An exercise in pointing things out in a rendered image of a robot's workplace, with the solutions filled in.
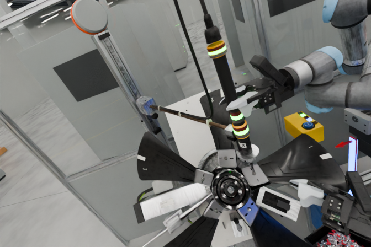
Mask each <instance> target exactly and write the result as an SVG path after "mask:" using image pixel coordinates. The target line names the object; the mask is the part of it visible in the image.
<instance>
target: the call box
mask: <svg viewBox="0 0 371 247"><path fill-rule="evenodd" d="M301 112H302V111H301ZM302 113H303V114H305V113H304V112H302ZM305 115H306V116H308V115H307V114H305ZM308 117H309V116H308ZM309 118H311V117H309ZM311 119H312V118H311ZM314 121H315V120H314V119H312V121H310V122H311V123H312V122H314ZM284 122H285V129H286V130H287V131H288V132H289V133H290V134H291V135H292V136H293V137H294V138H297V137H298V136H299V135H301V134H302V133H303V134H307V135H309V136H310V137H312V138H313V139H314V140H316V141H317V142H321V141H323V140H324V127H323V125H321V124H320V123H318V124H315V125H314V124H313V127H312V128H305V127H304V126H303V124H304V123H305V122H308V120H307V119H305V118H304V117H302V116H300V115H299V114H298V112H296V113H294V114H292V115H289V116H286V117H284Z"/></svg>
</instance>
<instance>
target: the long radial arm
mask: <svg viewBox="0 0 371 247"><path fill-rule="evenodd" d="M204 189H205V186H203V185H201V184H198V183H196V182H194V183H189V182H185V183H182V184H180V185H178V186H177V187H175V188H174V189H170V190H168V191H165V192H162V193H160V194H157V195H155V194H153V195H150V196H148V197H147V198H145V199H144V200H143V201H141V202H140V205H141V209H142V212H143V215H144V219H145V221H147V220H149V219H152V218H155V217H158V216H161V215H163V214H166V213H169V212H172V211H175V210H177V209H180V208H182V207H185V206H188V205H191V204H194V203H196V202H199V201H201V200H203V199H204V198H206V197H207V196H208V193H207V194H206V190H204Z"/></svg>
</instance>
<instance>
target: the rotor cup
mask: <svg viewBox="0 0 371 247"><path fill-rule="evenodd" d="M228 169H230V170H228ZM212 172H213V173H214V176H213V180H212V182H211V186H210V191H211V193H212V194H213V196H214V199H215V201H216V202H217V203H218V204H219V205H220V206H221V207H223V208H225V209H227V210H238V209H240V208H242V207H243V206H244V205H245V204H246V203H247V202H248V200H249V198H250V186H249V183H248V181H247V180H246V178H245V177H244V175H243V173H242V169H241V168H240V167H238V168H224V167H220V166H219V165H218V166H217V167H216V168H214V170H213V171H212ZM212 183H213V184H212ZM230 186H232V187H233V188H234V193H232V194H230V193H229V192H228V190H227V189H228V187H230Z"/></svg>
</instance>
